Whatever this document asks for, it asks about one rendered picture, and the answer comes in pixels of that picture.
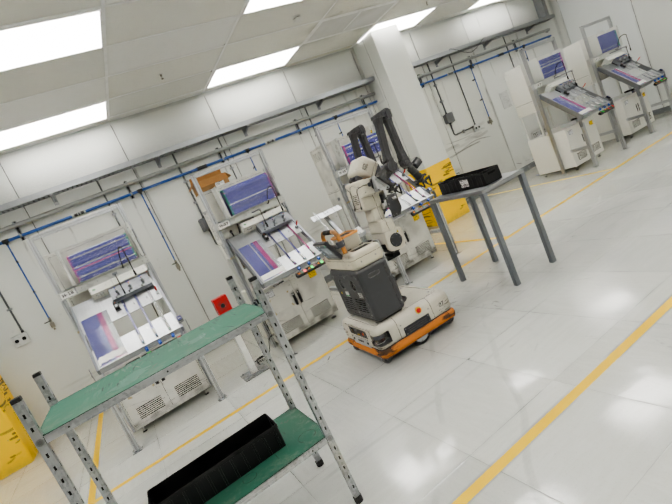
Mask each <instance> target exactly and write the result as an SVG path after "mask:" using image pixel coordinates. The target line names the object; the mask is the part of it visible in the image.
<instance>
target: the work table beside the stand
mask: <svg viewBox="0 0 672 504"><path fill-rule="evenodd" d="M501 175H502V178H500V179H499V180H497V181H495V182H493V183H491V184H489V185H487V186H483V187H479V188H474V189H469V190H465V191H460V192H456V193H451V194H446V195H440V196H438V197H436V198H434V199H432V200H430V201H429V204H430V206H431V209H432V211H433V214H434V216H435V219H436V221H437V224H438V226H439V229H440V231H441V234H442V236H443V239H444V241H445V243H446V246H447V248H448V251H449V253H450V256H451V258H452V261H453V263H454V266H455V268H456V271H457V273H458V276H459V278H460V281H461V282H464V281H466V280H467V279H466V277H465V274H464V272H463V269H462V267H461V264H460V262H459V259H458V257H457V254H456V252H455V249H454V247H453V244H452V242H451V239H450V237H449V234H448V232H447V229H446V227H445V224H444V222H443V220H442V217H441V215H440V212H439V210H438V207H437V205H436V203H439V202H444V201H450V200H455V199H460V198H465V197H468V199H469V202H470V204H471V207H472V209H473V212H474V215H475V217H476V220H477V222H478V225H479V227H480V230H481V233H482V235H483V238H484V240H485V243H486V245H487V248H488V251H489V253H490V256H491V258H492V261H493V262H497V261H498V260H499V259H498V257H497V254H496V252H495V249H494V247H493V244H492V241H491V239H490V236H489V234H488V231H487V228H486V226H485V223H484V221H483V218H482V216H481V213H480V210H479V208H478V205H477V203H476V200H475V197H474V196H476V195H479V196H480V198H481V201H482V203H483V206H484V209H485V211H486V214H487V216H488V219H489V222H490V224H491V227H492V229H493V232H494V235H495V237H496V240H497V242H498V245H499V248H500V250H501V253H502V255H503V258H504V261H505V263H506V266H507V268H508V271H509V274H510V276H511V279H512V281H513V284H514V286H519V285H520V284H521V281H520V279H519V276H518V274H517V271H516V268H515V266H514V263H513V260H512V258H511V255H510V253H509V250H508V247H507V245H506V242H505V239H504V237H503V234H502V232H501V229H500V226H499V224H498V221H497V218H496V216H495V213H494V211H493V208H492V205H491V203H490V200H489V198H488V195H487V192H488V191H490V190H491V189H493V188H495V187H497V186H499V185H501V184H503V183H505V182H506V181H508V180H510V179H512V178H514V177H516V176H518V178H519V181H520V184H521V186H522V189H523V192H524V195H525V197H526V200H527V203H528V205H529V208H530V211H531V214H532V216H533V219H534V222H535V224H536V227H537V230H538V233H539V235H540V238H541V241H542V243H543V246H544V249H545V252H546V254H547V257H548V260H549V262H550V263H554V262H556V261H557V260H556V257H555V255H554V252H553V249H552V246H551V244H550V241H549V238H548V235H547V233H546V230H545V227H544V224H543V222H542V219H541V216H540V213H539V211H538V208H537V205H536V202H535V200H534V197H533V194H532V191H531V189H530V186H529V183H528V181H527V178H526V175H525V172H524V170H523V169H519V170H515V171H510V172H506V173H502V174H501Z"/></svg>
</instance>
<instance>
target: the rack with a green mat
mask: <svg viewBox="0 0 672 504"><path fill-rule="evenodd" d="M225 279H226V281H227V283H228V285H229V287H230V289H231V291H232V293H233V295H234V297H235V299H236V301H237V303H238V306H236V307H235V308H233V309H231V310H229V311H227V312H225V313H223V314H221V315H220V316H218V317H216V318H214V319H212V320H210V321H208V322H206V323H205V324H203V325H201V326H199V327H197V328H195V329H193V330H191V331H190V332H188V333H186V334H184V335H182V336H180V337H178V338H176V339H175V340H173V341H171V342H169V343H167V344H165V345H163V346H161V347H160V348H158V349H156V350H154V351H152V352H150V353H148V354H146V355H145V356H143V357H141V358H139V359H137V360H135V361H133V362H131V363H130V364H128V365H126V366H124V367H122V368H120V369H118V370H116V371H115V372H113V373H111V374H109V375H107V376H105V377H103V378H101V379H100V380H98V381H96V382H94V383H92V384H90V385H88V386H86V387H85V388H83V389H81V390H79V391H77V392H75V393H73V394H71V395H70V396H68V397H66V398H64V399H62V400H60V401H58V400H57V398H56V397H55V395H54V393H53V391H52V390H51V388H50V386H49V385H48V383H47V381H46V379H45V378H44V376H43V374H42V373H41V371H38V372H36V373H34V374H33V375H32V377H33V379H34V381H35V383H36V384H37V386H38V388H39V389H40V391H41V393H42V394H43V396H44V398H45V400H46V401H47V403H48V405H49V406H50V409H49V411H48V413H47V415H46V417H45V420H44V422H43V424H42V426H41V428H40V427H39V425H38V423H37V421H36V420H35V418H34V416H33V415H32V413H31V411H30V410H29V408H28V406H27V405H26V403H25V401H24V400H23V398H22V396H21V395H19V396H17V397H15V398H13V399H12V400H11V401H10V402H9V403H10V404H11V406H12V408H13V409H14V411H15V413H16V414H17V416H18V418H19V419H20V421H21V423H22V424H23V426H24V428H25V429H26V431H27V433H28V434H29V436H30V438H31V439H32V441H33V443H34V445H35V446H36V448H37V449H38V451H39V453H40V454H41V456H42V458H43V459H44V461H45V463H46V464H47V466H48V468H49V469H50V471H51V473H52V474H53V476H54V478H55V479H56V481H57V483H58V484H59V486H60V488H61V489H62V491H63V493H64V494H65V496H66V498H67V499H68V501H69V503H70V504H85V502H84V501H83V499H82V497H81V495H80V494H79V492H78V490H77V489H76V487H75V485H74V484H73V482H72V480H71V479H70V477H69V475H68V474H67V472H66V470H65V469H64V467H63V465H62V464H61V462H60V460H59V458H58V457H57V455H56V453H55V452H54V450H53V448H52V447H51V445H50V443H49V442H51V441H52V440H54V439H56V438H58V437H59V436H61V435H63V434H66V435H67V437H68V439H69V441H70V442H71V444H72V446H73V447H74V449H75V451H76V453H77V454H78V456H79V458H80V459H81V461H82V463H83V464H84V466H85V468H86V470H87V471H88V473H89V475H90V476H91V478H92V480H93V482H94V483H95V485H96V487H97V488H98V490H99V492H100V493H101V495H102V497H103V499H104V500H105V502H106V504H118V503H117V502H116V500H115V498H114V496H113V495H112V493H111V491H110V489H109V488H108V486H107V484H106V483H105V481H104V479H103V477H102V476H101V474H100V472H99V471H98V469H97V467H96V465H95V464H94V462H93V460H92V459H91V457H90V455H89V453H88V452H87V450H86V448H85V446H84V445H83V443H82V441H81V440H80V438H79V436H78V434H77V433H76V431H75V429H74V428H75V427H77V426H79V425H81V424H82V423H84V422H86V421H88V420H90V419H91V418H93V417H95V416H97V415H98V414H100V413H102V412H104V411H106V410H107V409H109V408H111V407H113V406H114V405H116V404H118V403H120V402H121V401H123V400H125V399H127V398H129V397H130V396H132V395H134V394H136V393H137V392H139V391H141V390H143V389H145V388H146V387H148V386H150V385H152V384H153V383H155V382H157V381H159V380H160V379H162V378H164V377H166V376H168V375H169V374H171V373H173V372H175V371H176V370H178V369H180V368H182V367H184V366H185V365H187V364H189V363H191V362H192V361H194V360H196V359H198V358H199V357H201V356H203V355H205V354H207V353H208V352H210V351H212V350H214V349H215V348H217V347H219V346H221V345H223V344H224V343H226V342H228V341H230V340H231V339H233V338H235V337H237V336H238V335H240V334H242V333H244V332H246V331H247V330H249V329H250V330H251V332H252V334H253V336H254V338H255V340H256V342H257V344H258V346H259V348H260V350H261V352H262V354H263V356H264V358H265V360H266V362H267V364H268V366H269V368H270V370H271V372H272V374H273V376H274V378H275V380H276V382H277V384H278V386H279V388H280V391H281V393H282V395H283V397H284V399H285V401H286V403H287V405H288V407H289V410H287V411H286V412H284V413H283V414H281V415H280V416H278V417H277V418H275V419H274V421H275V422H276V423H277V425H278V429H279V431H280V433H281V435H282V437H283V440H284V442H285V444H286V446H284V447H283V448H282V449H280V450H279V451H277V452H276V453H274V454H273V455H272V456H270V457H269V458H267V459H266V460H265V461H263V462H262V463H260V464H259V465H258V466H256V467H255V468H253V469H252V470H251V471H249V472H248V473H246V474H245V475H244V476H242V477H241V478H239V479H238V480H237V481H235V482H234V483H232V484H231V485H229V486H228V487H227V488H225V489H224V490H222V491H221V492H220V493H218V494H217V495H215V496H214V497H213V498H211V499H210V500H208V501H207V502H206V503H204V504H247V503H248V502H249V501H251V500H252V499H253V498H255V497H256V496H257V495H259V494H260V493H261V492H263V491H264V490H265V489H267V488H268V487H269V486H271V485H272V484H274V483H275V482H276V481H278V480H279V479H280V478H282V477H283V476H284V475H286V474H287V473H288V472H290V471H291V470H292V469H294V468H295V467H296V466H298V465H299V464H300V463H302V462H303V461H305V460H306V459H307V458H309V457H310V456H311V455H312V456H313V458H314V460H315V463H316V465H317V467H321V466H323V464H324V462H323V460H322V458H321V457H320V455H319V453H318V450H319V449H321V448H322V447H323V446H325V445H326V444H328V446H329V448H330V450H331V452H332V454H333V456H334V458H335V461H336V463H337V465H338V467H339V469H340V471H341V473H342V475H343V477H344V479H345V481H346V483H347V485H348V487H349V489H350V492H351V494H352V496H353V499H354V501H355V503H356V504H360V503H362V502H363V497H362V495H361V493H360V492H359V490H358V487H357V485H356V483H355V481H354V479H353V477H352V475H351V473H350V471H349V469H348V467H347V465H346V462H345V460H344V458H343V456H342V454H341V452H340V450H339V448H338V446H337V444H336V442H335V440H334V437H333V435H332V433H331V431H330V429H329V427H328V425H327V423H326V421H325V419H324V417H323V415H322V412H321V410H320V408H319V406H318V404H317V402H316V400H315V398H314V396H313V394H312V392H311V389H310V387H309V385H308V383H307V381H306V379H305V377H304V375H303V373H302V371H301V369H300V367H299V364H298V362H297V360H296V358H295V356H294V354H293V352H292V350H291V348H290V346H289V344H288V342H287V339H286V337H285V335H284V333H283V331H282V329H281V327H280V325H279V323H278V321H277V319H276V317H275V314H274V312H273V310H272V308H271V306H270V304H269V302H268V300H267V298H266V296H265V294H264V292H263V289H262V287H261V285H260V283H259V281H258V279H257V277H256V276H252V277H250V278H248V281H249V283H250V285H251V287H252V289H253V291H254V293H255V295H256V297H257V299H258V301H259V303H260V305H261V307H260V306H255V305H251V304H246V303H245V301H244V299H243V297H242V295H241V293H240V291H239V289H238V287H237V285H236V283H235V281H234V279H233V277H232V276H228V277H226V278H225ZM265 320H268V322H269V324H270V326H271V328H272V330H273V332H274V334H275V336H276V339H277V341H278V343H279V345H280V347H281V349H282V351H283V353H284V355H285V357H286V359H287V361H288V363H289V365H290V367H291V370H292V372H293V374H294V376H295V378H296V380H297V382H298V384H299V386H300V388H301V390H302V392H303V394H304V396H305V398H306V401H307V403H308V405H309V407H310V409H311V411H312V413H313V415H314V417H315V419H316V421H317V422H315V421H314V420H313V419H311V418H310V417H309V416H307V415H306V414H305V413H303V412H302V411H301V410H299V409H298V408H297V407H296V406H295V403H294V401H293V399H292V397H291V395H290V393H289V391H288V389H287V387H286V385H285V383H284V381H283V379H282V377H281V375H280V373H279V371H278V369H277V367H276V365H275V363H274V361H273V358H272V356H271V354H270V352H269V350H268V348H267V346H266V344H265V342H264V340H263V338H262V336H261V334H260V332H259V330H258V328H257V326H256V325H258V324H260V323H262V322H263V321H265Z"/></svg>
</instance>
